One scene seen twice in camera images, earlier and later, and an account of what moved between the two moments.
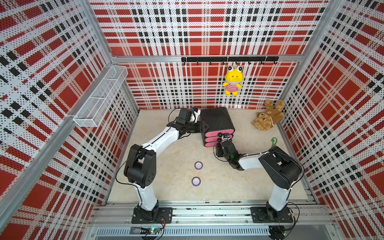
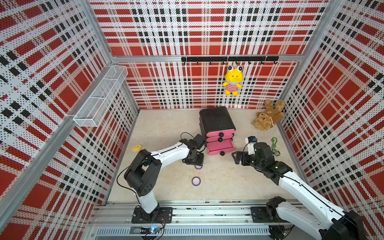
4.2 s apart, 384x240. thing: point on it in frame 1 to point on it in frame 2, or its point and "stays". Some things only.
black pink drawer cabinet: (221, 126) stays
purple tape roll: (196, 181) stays
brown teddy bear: (264, 121) stays
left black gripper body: (193, 128) to (198, 159)
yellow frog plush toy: (233, 78) stays
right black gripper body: (220, 152) to (248, 160)
